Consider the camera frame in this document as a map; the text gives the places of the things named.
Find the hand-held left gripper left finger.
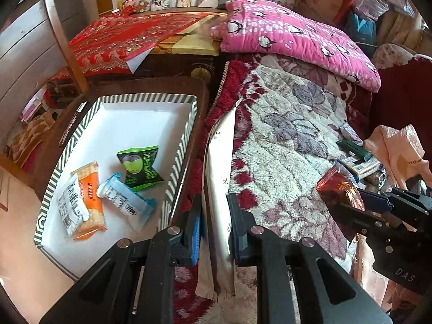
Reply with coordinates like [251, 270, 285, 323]
[39, 194, 203, 324]

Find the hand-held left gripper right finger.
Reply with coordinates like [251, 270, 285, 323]
[227, 192, 394, 324]

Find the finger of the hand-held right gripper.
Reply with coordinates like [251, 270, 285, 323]
[358, 186, 432, 216]
[332, 202, 389, 235]

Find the clear plastic snack packet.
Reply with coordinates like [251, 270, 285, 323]
[363, 170, 394, 194]

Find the red snack packet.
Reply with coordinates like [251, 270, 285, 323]
[316, 166, 367, 211]

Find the beige paper packet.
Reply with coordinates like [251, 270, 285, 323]
[196, 99, 244, 302]

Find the blue white snack packet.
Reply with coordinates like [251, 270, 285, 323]
[97, 173, 156, 233]

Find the orange snack packet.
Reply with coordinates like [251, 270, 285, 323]
[70, 161, 108, 241]

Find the striped cardboard box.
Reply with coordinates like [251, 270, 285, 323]
[33, 94, 199, 281]

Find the blue edged cracker packet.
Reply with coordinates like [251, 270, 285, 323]
[337, 157, 383, 179]

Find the peach towel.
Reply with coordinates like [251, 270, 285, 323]
[363, 124, 426, 190]

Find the dark green snack packet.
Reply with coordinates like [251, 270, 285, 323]
[336, 138, 373, 163]

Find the silver snack packet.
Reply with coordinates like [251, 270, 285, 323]
[339, 121, 364, 142]

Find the floral fleece blanket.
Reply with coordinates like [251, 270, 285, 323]
[175, 54, 382, 324]

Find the maroon cloth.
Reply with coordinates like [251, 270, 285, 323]
[369, 56, 432, 179]

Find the dark wooden chair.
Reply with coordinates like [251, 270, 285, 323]
[32, 0, 211, 223]

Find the teal plastic bag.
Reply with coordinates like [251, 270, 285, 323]
[347, 12, 377, 49]

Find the wooden table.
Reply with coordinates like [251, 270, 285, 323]
[140, 10, 230, 75]

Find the pink penguin quilt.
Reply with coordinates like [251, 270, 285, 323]
[210, 0, 381, 92]

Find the clear plastic bag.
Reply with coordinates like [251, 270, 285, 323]
[354, 0, 389, 17]

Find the red patterned cloth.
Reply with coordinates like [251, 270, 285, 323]
[47, 12, 211, 82]

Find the grey cabinet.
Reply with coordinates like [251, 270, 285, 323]
[0, 0, 112, 109]

